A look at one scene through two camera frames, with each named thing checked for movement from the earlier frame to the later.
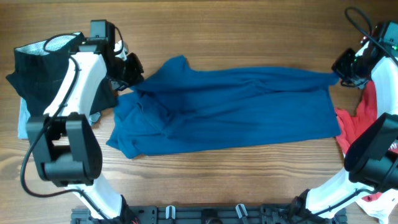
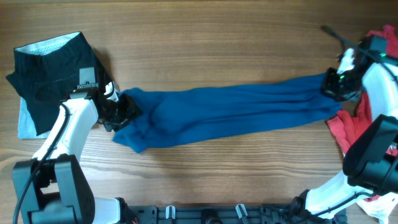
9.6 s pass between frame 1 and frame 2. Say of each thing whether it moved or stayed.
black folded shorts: stayed
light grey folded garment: stayed
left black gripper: moved
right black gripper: moved
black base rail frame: stayed
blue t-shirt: moved
